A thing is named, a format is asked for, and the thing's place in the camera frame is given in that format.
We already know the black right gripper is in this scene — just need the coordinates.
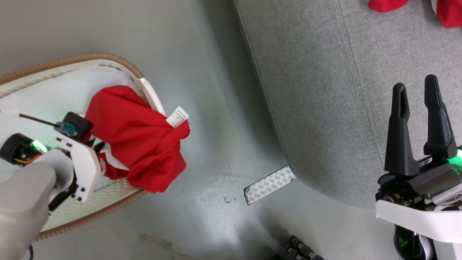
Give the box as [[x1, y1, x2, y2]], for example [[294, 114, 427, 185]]
[[375, 74, 462, 212]]

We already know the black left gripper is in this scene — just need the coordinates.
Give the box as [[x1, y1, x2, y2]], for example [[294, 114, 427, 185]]
[[0, 133, 106, 189]]

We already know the red garment with white label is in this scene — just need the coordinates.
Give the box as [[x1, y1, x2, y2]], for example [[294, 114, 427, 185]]
[[84, 85, 191, 194]]

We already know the red garment with white trim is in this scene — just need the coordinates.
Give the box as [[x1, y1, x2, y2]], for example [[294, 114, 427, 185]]
[[367, 0, 462, 29]]

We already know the grey fabric sofa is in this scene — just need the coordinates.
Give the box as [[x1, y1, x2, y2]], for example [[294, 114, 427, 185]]
[[234, 0, 462, 209]]

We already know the cream perforated laundry basket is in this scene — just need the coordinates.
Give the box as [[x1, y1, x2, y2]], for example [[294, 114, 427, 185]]
[[0, 53, 167, 242]]

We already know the white cloth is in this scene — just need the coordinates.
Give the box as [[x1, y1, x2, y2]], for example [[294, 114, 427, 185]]
[[0, 65, 140, 194]]

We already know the patterned adhesive tape strip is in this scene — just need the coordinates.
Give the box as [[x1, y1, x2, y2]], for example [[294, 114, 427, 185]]
[[244, 165, 297, 205]]

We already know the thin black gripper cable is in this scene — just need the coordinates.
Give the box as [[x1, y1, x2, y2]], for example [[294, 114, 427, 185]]
[[18, 113, 77, 137]]

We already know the black ribbed cable conduit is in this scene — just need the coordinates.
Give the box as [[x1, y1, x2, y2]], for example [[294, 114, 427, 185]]
[[282, 235, 326, 260]]

